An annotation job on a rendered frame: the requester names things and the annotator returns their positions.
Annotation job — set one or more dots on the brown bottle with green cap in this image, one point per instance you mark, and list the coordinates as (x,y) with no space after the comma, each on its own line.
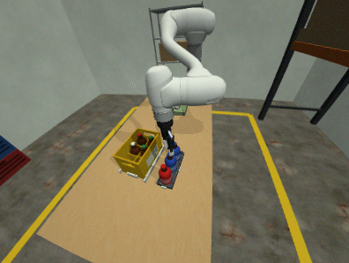
(144,148)
(150,140)

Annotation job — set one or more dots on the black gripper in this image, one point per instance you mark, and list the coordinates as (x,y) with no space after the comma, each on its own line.
(166,134)

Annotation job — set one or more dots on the brown bottle with red cap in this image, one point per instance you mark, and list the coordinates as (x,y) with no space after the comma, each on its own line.
(141,140)

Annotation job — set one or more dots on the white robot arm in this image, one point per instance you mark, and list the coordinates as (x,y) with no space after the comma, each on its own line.
(199,87)

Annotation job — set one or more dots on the brown bottle with white cap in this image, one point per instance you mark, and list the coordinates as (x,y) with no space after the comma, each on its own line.
(135,149)

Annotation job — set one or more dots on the blue bottle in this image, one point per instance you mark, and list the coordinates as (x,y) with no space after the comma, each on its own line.
(170,161)
(177,152)

